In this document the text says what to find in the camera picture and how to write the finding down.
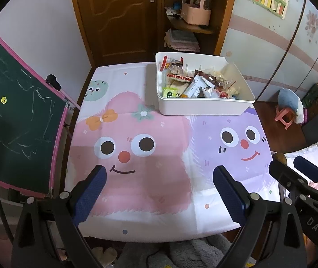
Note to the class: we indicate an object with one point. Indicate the blue white small packet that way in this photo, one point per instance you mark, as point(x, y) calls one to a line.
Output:
point(234, 97)

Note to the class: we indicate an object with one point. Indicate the pink framed chalkboard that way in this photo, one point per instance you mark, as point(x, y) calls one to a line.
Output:
point(22, 111)

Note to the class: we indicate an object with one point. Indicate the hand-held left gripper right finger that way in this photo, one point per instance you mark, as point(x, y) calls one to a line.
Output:
point(230, 195)

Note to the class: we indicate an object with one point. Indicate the pink basket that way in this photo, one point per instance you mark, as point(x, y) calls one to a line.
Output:
point(196, 15)

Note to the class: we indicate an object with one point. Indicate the pink stool with blue cushion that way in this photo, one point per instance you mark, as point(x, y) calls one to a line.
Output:
point(287, 99)

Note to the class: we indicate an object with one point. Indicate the white bedding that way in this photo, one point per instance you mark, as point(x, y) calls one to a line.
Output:
point(315, 150)

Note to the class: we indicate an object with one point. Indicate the orange white oat bar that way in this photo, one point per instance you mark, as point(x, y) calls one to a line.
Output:
point(196, 88)

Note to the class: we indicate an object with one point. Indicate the clear packet with red spoon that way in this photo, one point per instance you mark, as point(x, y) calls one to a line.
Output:
point(164, 62)

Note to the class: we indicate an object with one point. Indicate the floral printed wardrobe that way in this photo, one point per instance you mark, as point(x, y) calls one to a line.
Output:
point(265, 50)

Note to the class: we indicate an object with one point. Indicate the beige plush slipper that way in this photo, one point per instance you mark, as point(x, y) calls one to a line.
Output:
point(104, 256)

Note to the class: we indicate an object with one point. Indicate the light green cake packet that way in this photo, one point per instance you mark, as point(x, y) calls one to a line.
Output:
point(170, 92)

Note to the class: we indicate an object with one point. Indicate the pink plastic stool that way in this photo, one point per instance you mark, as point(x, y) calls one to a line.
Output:
point(284, 117)

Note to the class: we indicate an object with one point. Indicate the brown wooden door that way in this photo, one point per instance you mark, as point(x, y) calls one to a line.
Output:
point(117, 19)

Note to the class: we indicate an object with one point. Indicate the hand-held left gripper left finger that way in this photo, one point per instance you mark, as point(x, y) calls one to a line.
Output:
point(90, 194)

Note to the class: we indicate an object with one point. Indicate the grey fluffy blanket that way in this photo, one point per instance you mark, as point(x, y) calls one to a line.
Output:
point(198, 252)

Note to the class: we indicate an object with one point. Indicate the white plastic storage bin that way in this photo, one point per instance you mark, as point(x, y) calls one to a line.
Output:
point(203, 107)

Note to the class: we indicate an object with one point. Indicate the small red candy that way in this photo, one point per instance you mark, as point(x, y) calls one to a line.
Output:
point(222, 94)

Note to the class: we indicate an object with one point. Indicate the small toys on shelf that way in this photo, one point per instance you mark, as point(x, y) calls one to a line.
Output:
point(173, 11)

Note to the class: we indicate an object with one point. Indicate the stack of folded cloths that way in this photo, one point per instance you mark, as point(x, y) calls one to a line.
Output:
point(182, 40)

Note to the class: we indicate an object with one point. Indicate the brown wooden chair post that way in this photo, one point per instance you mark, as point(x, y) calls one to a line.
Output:
point(278, 156)

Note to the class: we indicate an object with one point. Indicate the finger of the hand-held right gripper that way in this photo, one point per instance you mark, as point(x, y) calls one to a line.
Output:
point(287, 173)
point(312, 167)

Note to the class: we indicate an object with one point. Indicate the dark red snack packet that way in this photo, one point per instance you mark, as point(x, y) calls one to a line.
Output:
point(205, 76)

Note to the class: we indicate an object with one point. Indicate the brown wooden corner shelf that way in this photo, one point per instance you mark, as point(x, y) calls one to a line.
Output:
point(226, 19)

